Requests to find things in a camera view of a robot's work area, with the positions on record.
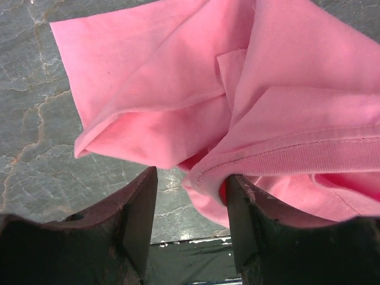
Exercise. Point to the pink t shirt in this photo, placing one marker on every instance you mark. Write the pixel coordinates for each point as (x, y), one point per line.
(281, 92)

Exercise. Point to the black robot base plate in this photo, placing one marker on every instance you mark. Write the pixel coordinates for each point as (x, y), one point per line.
(199, 261)

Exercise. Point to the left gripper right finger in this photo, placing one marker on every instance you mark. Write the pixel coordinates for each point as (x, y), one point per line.
(275, 243)

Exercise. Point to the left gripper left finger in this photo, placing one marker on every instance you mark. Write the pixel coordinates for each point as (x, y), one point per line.
(107, 243)

